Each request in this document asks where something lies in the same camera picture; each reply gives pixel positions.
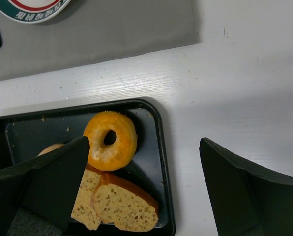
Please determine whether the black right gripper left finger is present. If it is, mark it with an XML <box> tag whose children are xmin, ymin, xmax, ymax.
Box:
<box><xmin>0</xmin><ymin>137</ymin><xmax>89</xmax><ymax>236</ymax></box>

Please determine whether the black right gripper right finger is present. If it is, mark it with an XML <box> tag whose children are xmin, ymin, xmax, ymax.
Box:
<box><xmin>199</xmin><ymin>138</ymin><xmax>293</xmax><ymax>236</ymax></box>

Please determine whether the large seeded bread slice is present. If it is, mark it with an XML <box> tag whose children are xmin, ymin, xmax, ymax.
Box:
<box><xmin>71</xmin><ymin>163</ymin><xmax>104</xmax><ymax>230</ymax></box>

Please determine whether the crusted seeded bread slice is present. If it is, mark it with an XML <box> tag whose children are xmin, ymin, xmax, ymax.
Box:
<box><xmin>91</xmin><ymin>173</ymin><xmax>159</xmax><ymax>233</ymax></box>

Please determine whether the small orange bun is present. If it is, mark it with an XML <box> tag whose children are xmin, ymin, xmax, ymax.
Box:
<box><xmin>38</xmin><ymin>143</ymin><xmax>64</xmax><ymax>156</ymax></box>

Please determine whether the black baking tray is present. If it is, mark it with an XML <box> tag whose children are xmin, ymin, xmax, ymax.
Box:
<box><xmin>0</xmin><ymin>99</ymin><xmax>176</xmax><ymax>236</ymax></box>

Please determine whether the orange glazed donut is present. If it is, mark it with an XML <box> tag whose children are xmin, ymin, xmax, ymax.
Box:
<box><xmin>83</xmin><ymin>111</ymin><xmax>137</xmax><ymax>171</ymax></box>

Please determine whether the grey placemat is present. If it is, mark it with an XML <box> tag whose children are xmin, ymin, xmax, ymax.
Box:
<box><xmin>0</xmin><ymin>0</ymin><xmax>200</xmax><ymax>81</ymax></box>

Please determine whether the white plate with teal rim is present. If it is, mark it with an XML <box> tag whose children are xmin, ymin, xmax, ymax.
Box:
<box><xmin>0</xmin><ymin>0</ymin><xmax>71</xmax><ymax>24</ymax></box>

